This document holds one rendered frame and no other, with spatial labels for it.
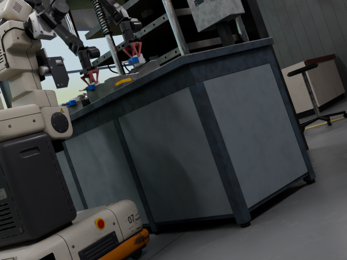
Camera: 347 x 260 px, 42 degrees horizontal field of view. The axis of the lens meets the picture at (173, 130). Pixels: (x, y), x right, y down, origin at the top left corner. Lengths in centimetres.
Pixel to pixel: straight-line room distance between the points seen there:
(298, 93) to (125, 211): 538
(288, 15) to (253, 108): 701
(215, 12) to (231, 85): 96
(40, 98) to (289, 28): 738
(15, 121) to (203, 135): 80
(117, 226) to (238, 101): 80
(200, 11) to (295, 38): 612
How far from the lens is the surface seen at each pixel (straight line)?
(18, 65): 226
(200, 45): 330
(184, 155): 218
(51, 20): 222
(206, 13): 310
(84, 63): 266
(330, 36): 898
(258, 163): 219
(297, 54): 915
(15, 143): 187
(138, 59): 249
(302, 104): 722
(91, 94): 268
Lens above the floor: 52
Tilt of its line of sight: level
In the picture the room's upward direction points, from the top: 20 degrees counter-clockwise
